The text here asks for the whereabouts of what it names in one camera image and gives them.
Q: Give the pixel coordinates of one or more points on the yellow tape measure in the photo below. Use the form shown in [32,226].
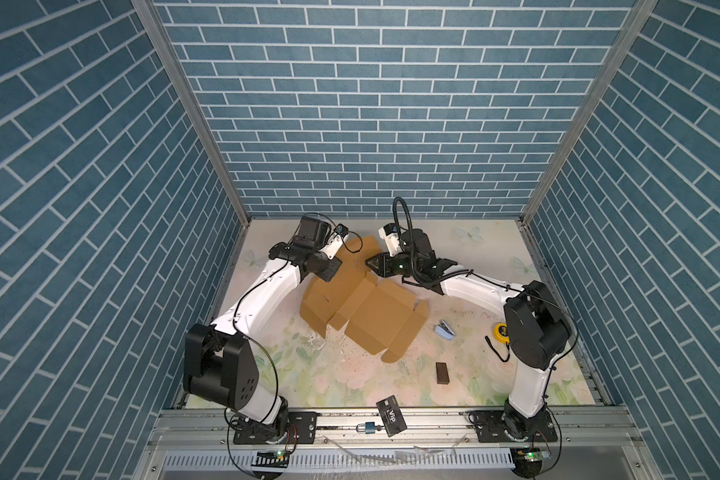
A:
[500,335]

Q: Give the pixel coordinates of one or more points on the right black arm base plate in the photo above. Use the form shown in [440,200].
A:
[507,425]

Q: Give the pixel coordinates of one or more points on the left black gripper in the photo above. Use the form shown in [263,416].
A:
[327,274]

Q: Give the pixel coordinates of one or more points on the small dark brown block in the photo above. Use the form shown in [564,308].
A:
[442,373]

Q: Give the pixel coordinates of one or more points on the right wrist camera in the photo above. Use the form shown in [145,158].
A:
[390,234]

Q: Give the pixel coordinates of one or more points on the brown cardboard box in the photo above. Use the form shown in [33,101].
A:
[378,314]

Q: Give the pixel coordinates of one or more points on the white perforated cable duct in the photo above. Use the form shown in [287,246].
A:
[335,460]

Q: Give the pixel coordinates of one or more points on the aluminium front rail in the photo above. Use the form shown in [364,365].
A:
[578,426]

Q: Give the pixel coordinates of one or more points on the small blue connector on rail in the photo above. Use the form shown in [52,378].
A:
[367,427]

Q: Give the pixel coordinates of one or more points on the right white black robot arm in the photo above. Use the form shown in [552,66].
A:
[537,329]

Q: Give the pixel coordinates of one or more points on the light blue stapler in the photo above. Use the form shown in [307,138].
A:
[443,330]

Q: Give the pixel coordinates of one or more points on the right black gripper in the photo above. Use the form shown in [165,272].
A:
[383,264]

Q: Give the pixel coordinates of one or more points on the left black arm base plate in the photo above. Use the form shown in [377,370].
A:
[301,425]

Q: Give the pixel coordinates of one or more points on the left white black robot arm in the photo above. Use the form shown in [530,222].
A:
[219,361]

